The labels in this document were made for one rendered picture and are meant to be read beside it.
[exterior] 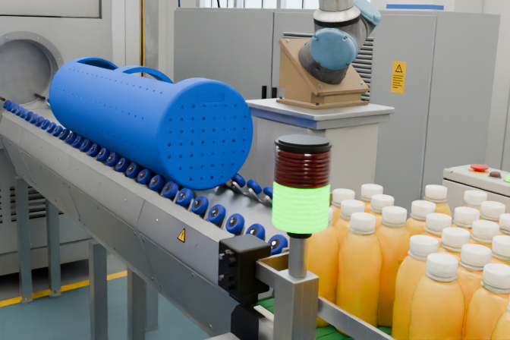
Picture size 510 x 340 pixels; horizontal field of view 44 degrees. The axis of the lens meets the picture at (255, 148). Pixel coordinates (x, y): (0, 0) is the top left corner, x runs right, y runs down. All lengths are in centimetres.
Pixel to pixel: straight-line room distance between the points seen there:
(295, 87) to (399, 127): 125
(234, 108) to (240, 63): 221
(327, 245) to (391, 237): 11
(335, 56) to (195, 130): 39
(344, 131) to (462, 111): 144
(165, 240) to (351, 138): 58
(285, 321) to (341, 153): 103
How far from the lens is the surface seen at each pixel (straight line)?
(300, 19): 343
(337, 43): 156
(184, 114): 155
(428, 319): 86
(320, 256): 101
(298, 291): 73
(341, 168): 175
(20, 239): 319
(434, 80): 289
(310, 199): 68
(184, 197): 151
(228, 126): 162
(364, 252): 99
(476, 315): 85
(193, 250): 146
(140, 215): 170
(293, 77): 179
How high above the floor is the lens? 139
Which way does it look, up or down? 12 degrees down
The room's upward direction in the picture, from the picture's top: 2 degrees clockwise
